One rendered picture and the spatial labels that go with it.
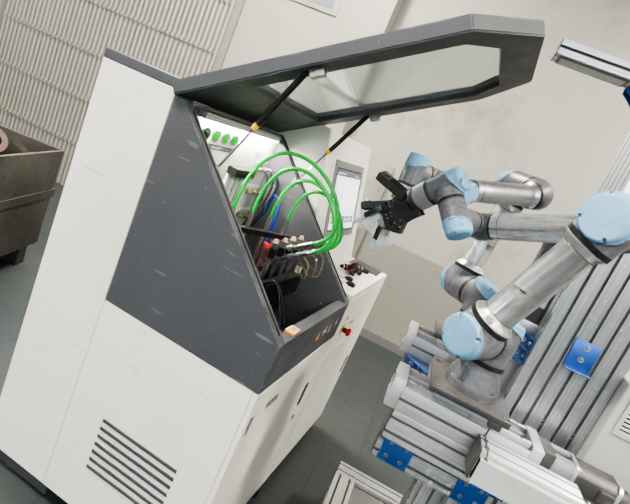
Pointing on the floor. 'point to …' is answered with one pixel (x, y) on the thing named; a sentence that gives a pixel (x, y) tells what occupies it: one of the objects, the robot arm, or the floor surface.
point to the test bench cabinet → (147, 422)
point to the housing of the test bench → (80, 258)
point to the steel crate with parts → (12, 190)
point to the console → (310, 141)
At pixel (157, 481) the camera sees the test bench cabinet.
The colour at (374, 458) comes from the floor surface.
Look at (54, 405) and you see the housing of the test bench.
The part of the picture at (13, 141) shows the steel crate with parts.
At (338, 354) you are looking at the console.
